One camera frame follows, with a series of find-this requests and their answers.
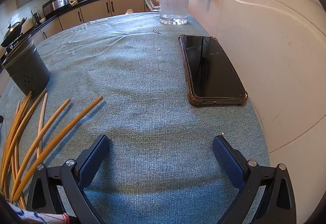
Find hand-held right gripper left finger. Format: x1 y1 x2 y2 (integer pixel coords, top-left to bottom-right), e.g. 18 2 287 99
26 134 110 224

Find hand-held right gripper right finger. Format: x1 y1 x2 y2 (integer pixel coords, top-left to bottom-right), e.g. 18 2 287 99
212 135 297 224

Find pile of bamboo chopsticks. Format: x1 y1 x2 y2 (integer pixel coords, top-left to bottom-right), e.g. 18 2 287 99
0 88 104 210

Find grey perforated utensil holder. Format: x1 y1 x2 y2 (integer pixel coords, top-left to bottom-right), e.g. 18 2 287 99
1 34 51 97

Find printed white blue cloth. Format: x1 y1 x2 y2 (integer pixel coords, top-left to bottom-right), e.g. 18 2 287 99
8 202 70 224

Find blue-green table cloth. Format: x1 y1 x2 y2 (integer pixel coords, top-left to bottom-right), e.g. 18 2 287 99
0 11 271 224

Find smartphone in clear case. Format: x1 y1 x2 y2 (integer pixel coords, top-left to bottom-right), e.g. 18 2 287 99
178 34 249 107

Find gas stove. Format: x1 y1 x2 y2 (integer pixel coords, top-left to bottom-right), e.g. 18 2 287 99
0 41 23 61

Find black wok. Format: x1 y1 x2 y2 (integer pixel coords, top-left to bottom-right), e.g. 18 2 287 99
1 18 27 47

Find steel kettle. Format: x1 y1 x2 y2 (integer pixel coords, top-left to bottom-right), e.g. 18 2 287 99
31 10 42 26

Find beige lower kitchen cabinets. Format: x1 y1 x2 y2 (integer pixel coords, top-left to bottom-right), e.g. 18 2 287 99
33 0 161 41

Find stainless steel cooker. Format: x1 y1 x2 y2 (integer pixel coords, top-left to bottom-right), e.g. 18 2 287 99
42 0 70 17

